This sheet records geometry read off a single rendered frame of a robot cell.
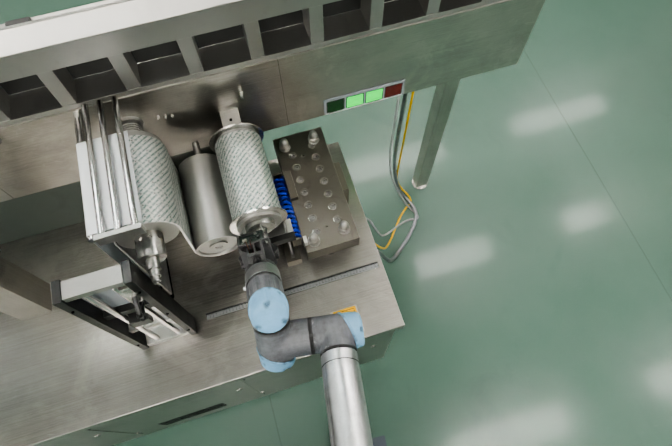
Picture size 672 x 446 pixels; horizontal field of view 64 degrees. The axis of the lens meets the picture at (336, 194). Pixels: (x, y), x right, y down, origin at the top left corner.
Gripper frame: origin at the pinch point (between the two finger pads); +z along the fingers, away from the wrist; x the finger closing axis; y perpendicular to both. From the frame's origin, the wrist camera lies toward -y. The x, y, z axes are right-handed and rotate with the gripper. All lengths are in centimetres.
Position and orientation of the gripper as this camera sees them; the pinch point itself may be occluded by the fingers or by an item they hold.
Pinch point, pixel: (255, 240)
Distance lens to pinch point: 135.3
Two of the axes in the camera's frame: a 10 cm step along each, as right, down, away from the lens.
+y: -2.0, -8.8, -4.3
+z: -2.3, -3.9, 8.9
